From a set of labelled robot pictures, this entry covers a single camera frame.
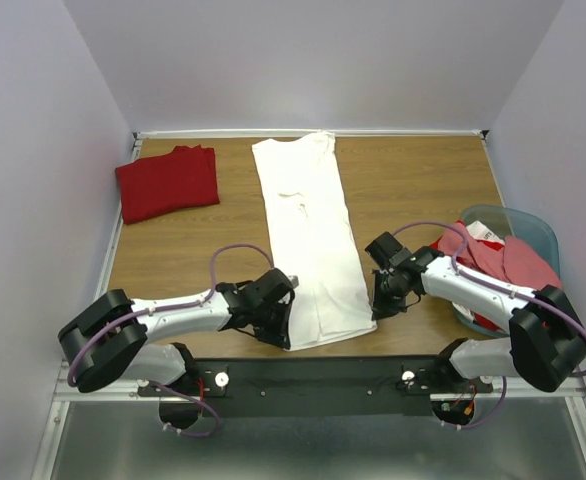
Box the white t shirt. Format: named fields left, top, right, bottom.
left=252, top=131, right=377, bottom=351

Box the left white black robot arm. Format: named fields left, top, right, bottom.
left=58, top=268, right=299, bottom=395

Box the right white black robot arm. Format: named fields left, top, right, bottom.
left=365, top=232, right=586, bottom=392

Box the white garment in basket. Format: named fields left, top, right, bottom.
left=466, top=220, right=505, bottom=245

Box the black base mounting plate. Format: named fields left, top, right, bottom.
left=137, top=355, right=494, bottom=420

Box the pink t shirt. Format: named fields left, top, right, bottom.
left=456, top=224, right=563, bottom=290

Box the teal laundry basket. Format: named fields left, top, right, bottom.
left=450, top=203, right=562, bottom=339

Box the folded dark red t shirt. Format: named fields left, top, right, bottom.
left=115, top=145, right=220, bottom=225

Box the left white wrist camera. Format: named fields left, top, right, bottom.
left=286, top=275, right=299, bottom=290

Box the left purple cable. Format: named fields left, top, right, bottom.
left=66, top=243, right=279, bottom=439

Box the purple cable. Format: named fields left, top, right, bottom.
left=390, top=221, right=586, bottom=431
left=66, top=243, right=279, bottom=439

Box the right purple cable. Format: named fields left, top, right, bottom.
left=390, top=221, right=586, bottom=431

